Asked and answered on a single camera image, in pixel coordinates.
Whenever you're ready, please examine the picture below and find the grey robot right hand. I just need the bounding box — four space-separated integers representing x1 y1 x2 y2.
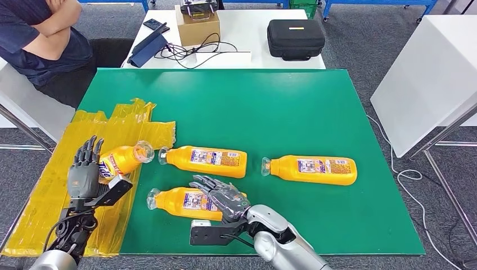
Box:
188 174 251 224

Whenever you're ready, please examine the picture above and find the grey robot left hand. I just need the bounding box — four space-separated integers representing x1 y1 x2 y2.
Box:
67 135 105 201

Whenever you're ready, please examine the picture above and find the orange detergent bottle clear cap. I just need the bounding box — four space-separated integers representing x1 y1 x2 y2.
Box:
260 155 358 186
146 187 248 222
157 145 248 179
97 141 155 183

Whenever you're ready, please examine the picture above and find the yellow taped plastic sheet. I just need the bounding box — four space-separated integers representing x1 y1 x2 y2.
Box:
0 98 177 258

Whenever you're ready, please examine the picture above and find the metal bench leg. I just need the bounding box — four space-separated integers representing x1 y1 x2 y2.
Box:
0 104 57 154

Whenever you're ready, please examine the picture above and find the white bench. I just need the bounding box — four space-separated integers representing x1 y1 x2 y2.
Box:
0 57 75 144

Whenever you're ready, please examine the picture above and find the green table board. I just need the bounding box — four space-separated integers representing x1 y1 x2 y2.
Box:
76 68 426 257

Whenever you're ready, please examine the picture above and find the dark blue tablet folder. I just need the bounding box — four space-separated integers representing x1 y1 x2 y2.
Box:
127 22 169 69

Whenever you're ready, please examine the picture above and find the person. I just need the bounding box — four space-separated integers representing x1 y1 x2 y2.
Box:
0 0 135 109

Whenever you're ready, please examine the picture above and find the brown cardboard box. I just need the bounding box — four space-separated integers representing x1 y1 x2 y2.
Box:
175 5 221 47

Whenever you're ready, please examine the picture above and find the black smartphone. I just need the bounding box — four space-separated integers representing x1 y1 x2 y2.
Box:
143 18 165 32

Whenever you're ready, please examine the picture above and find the white table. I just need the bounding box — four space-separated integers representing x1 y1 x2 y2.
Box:
122 8 327 70

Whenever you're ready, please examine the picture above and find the black zip carrying case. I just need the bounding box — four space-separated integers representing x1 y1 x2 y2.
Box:
267 19 326 61

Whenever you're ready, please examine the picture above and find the green plastic crate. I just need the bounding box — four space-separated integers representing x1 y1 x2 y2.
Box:
289 0 321 19

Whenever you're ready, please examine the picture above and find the large white tabletop panel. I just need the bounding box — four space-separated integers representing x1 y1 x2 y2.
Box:
370 15 477 159

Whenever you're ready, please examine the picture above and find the blue metal rack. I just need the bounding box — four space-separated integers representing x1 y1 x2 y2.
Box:
322 0 439 24

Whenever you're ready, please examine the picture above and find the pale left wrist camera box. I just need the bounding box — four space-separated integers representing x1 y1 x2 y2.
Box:
87 174 133 208

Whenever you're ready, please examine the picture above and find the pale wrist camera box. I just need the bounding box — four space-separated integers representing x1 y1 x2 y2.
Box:
189 219 249 247
87 174 133 208

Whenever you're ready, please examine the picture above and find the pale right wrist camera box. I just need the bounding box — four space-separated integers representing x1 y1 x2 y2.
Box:
189 219 249 247

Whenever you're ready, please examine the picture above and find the black cable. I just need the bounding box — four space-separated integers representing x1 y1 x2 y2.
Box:
154 33 251 70

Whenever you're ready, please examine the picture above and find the white floor cable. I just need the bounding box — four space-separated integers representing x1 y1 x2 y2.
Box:
367 114 463 270

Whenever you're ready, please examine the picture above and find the black silver device with handle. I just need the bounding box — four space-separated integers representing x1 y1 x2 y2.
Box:
179 0 219 20

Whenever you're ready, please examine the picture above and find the metal table frame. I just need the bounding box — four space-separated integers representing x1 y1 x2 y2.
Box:
409 106 477 247

